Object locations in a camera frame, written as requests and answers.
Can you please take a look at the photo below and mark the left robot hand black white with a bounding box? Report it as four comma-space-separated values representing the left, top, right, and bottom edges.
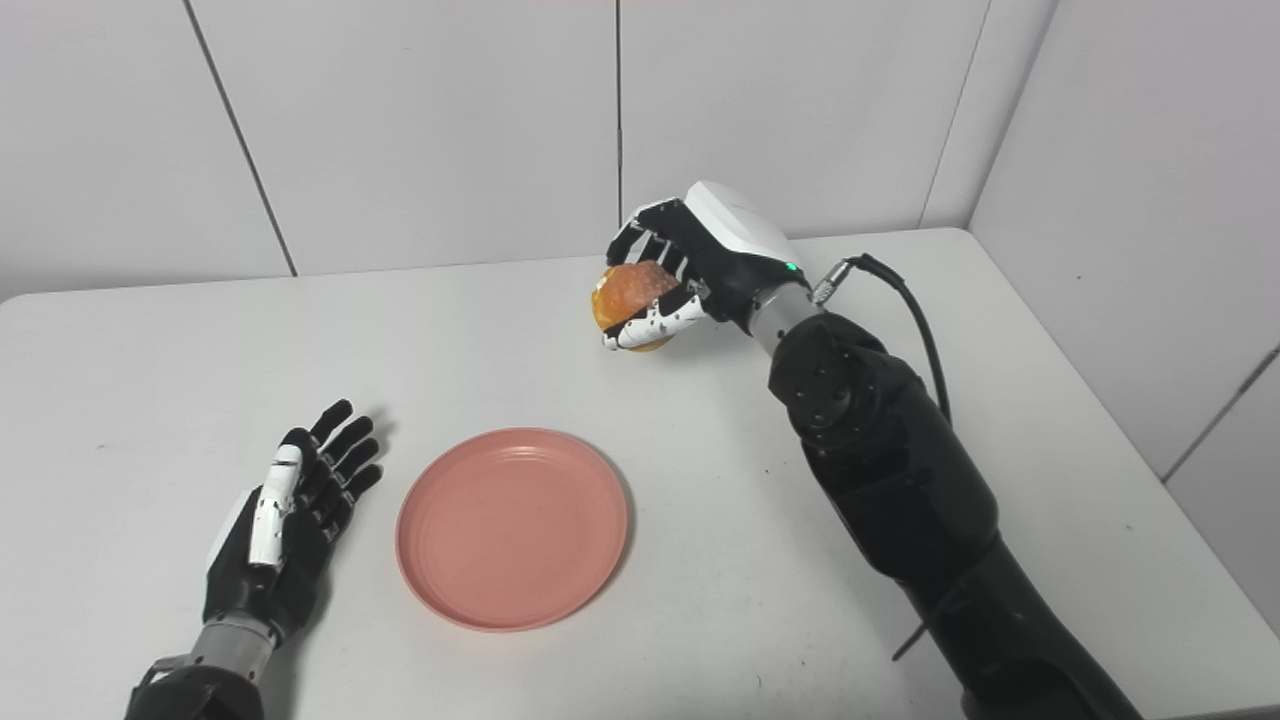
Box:
202, 399, 385, 644

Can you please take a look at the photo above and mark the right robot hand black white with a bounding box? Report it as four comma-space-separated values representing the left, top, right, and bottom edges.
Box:
602, 181, 809, 352

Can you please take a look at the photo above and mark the orange cream puff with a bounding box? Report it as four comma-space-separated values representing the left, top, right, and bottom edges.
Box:
590, 262, 683, 354

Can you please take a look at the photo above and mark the pink round plate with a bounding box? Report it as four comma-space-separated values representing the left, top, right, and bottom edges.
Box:
395, 428, 631, 633

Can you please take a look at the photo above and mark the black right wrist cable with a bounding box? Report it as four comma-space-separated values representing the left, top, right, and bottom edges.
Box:
812, 253, 953, 426

